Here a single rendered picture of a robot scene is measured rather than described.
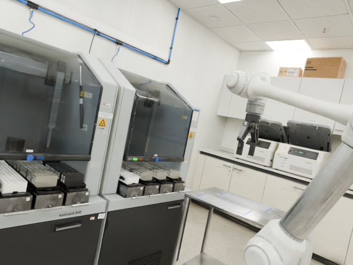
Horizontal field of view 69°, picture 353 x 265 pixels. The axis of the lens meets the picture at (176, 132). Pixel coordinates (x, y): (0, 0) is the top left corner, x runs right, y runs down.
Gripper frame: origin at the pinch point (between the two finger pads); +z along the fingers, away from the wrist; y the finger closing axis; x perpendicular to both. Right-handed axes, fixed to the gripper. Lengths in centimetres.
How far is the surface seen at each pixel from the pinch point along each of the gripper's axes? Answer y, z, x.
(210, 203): 16.6, 37.9, 23.6
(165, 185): 19, 40, 66
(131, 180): -11, 36, 70
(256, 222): 19.5, 37.9, -6.0
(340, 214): 219, 58, -21
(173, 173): 34, 34, 74
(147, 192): 2, 44, 66
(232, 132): 282, -6, 168
